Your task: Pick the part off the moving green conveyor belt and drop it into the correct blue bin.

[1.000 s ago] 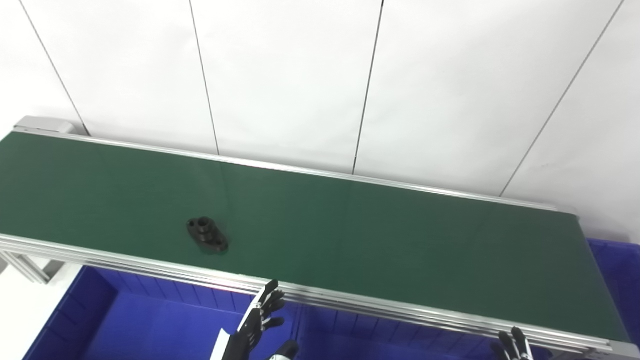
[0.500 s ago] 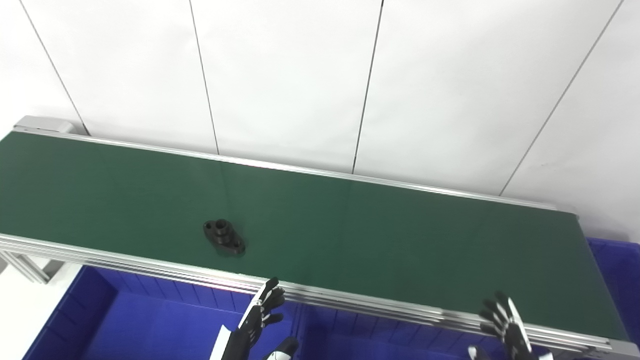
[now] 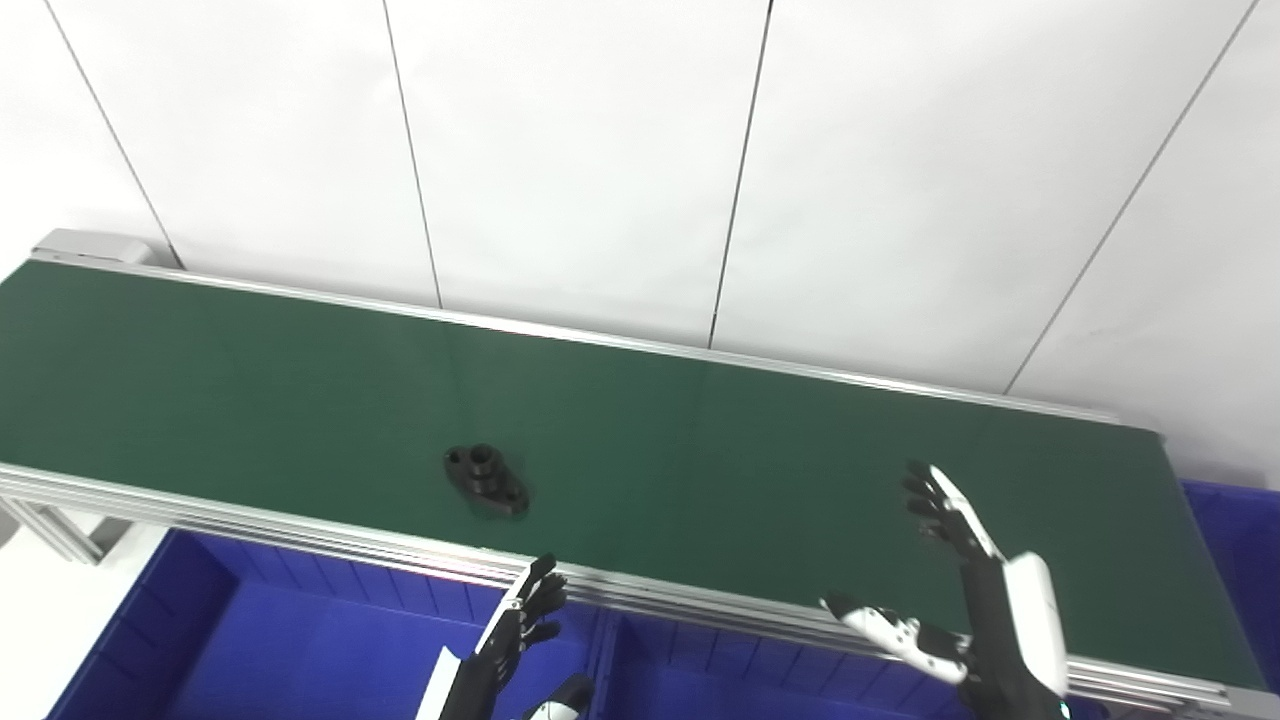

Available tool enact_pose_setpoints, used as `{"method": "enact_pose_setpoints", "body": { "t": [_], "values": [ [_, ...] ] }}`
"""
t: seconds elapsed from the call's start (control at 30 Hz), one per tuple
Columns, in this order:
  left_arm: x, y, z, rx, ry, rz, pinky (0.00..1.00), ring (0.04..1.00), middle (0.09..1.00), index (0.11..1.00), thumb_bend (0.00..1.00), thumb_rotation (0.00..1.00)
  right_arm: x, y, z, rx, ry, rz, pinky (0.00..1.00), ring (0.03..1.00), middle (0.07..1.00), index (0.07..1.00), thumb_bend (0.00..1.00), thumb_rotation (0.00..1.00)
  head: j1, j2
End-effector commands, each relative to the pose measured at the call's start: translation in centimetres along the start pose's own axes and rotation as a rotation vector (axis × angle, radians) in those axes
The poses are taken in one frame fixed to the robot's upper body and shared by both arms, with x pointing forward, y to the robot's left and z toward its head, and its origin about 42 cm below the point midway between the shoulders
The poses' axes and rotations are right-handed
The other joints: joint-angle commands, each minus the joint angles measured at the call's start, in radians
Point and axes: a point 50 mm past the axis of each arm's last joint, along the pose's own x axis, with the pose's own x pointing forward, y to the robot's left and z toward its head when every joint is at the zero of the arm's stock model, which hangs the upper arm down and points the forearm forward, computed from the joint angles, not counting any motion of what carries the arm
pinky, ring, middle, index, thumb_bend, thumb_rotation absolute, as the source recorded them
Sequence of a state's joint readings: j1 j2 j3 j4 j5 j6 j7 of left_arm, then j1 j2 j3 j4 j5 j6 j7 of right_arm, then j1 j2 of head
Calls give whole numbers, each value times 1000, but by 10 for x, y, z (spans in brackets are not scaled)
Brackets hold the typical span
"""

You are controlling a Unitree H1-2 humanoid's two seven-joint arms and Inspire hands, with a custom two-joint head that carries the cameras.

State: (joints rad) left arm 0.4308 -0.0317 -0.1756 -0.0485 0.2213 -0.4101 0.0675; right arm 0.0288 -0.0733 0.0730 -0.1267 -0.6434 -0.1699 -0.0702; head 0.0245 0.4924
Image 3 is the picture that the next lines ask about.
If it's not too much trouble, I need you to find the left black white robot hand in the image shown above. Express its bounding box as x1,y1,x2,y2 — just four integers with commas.
414,554,597,720

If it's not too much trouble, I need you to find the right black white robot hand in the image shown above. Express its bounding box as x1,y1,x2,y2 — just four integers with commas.
819,461,1072,720

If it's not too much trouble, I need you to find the black flanged metal part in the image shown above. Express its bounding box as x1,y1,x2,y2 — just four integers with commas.
444,443,532,520

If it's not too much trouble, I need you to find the blue plastic bin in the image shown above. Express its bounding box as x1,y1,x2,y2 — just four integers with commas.
590,608,1111,720
1178,479,1280,697
44,527,611,720

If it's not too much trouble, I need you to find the green conveyor belt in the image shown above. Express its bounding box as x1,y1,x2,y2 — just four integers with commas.
0,228,1280,720

